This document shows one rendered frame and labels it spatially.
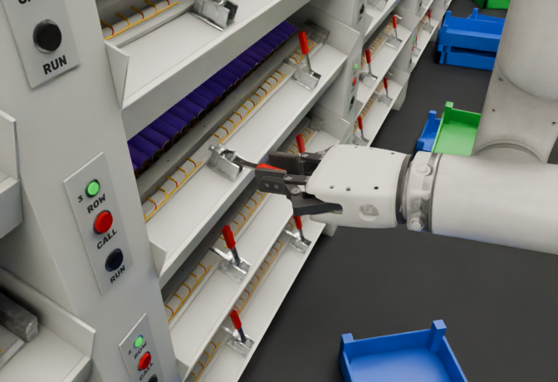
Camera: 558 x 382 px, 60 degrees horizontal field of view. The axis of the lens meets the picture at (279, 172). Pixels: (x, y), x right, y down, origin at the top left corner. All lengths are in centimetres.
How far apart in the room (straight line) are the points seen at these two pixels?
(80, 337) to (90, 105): 19
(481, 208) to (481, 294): 72
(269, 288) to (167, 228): 46
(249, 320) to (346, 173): 48
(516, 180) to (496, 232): 5
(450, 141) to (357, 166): 98
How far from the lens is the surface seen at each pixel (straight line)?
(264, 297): 96
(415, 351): 105
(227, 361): 89
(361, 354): 102
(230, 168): 60
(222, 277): 74
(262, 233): 81
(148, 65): 44
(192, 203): 57
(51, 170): 36
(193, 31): 50
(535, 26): 41
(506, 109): 55
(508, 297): 121
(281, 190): 56
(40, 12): 33
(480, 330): 113
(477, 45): 216
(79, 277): 41
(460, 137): 151
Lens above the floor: 86
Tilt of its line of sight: 37 degrees down
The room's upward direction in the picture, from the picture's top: straight up
